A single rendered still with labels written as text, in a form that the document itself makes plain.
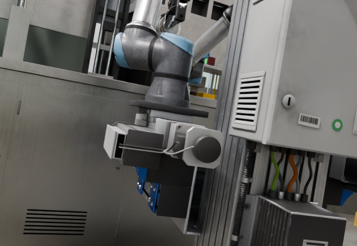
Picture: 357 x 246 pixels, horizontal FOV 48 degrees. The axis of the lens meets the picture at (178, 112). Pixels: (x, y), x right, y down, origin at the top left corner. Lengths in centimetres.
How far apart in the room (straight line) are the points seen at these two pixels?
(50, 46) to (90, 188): 89
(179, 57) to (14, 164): 82
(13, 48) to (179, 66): 98
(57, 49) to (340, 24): 172
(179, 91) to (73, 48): 118
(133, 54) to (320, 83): 67
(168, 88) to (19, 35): 98
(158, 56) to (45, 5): 117
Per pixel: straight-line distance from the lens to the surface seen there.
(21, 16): 206
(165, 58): 129
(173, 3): 206
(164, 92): 126
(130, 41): 134
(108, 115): 178
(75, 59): 235
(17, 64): 168
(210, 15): 271
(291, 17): 84
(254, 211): 104
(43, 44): 233
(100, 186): 182
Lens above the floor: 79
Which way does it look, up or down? 1 degrees up
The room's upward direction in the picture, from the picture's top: 10 degrees clockwise
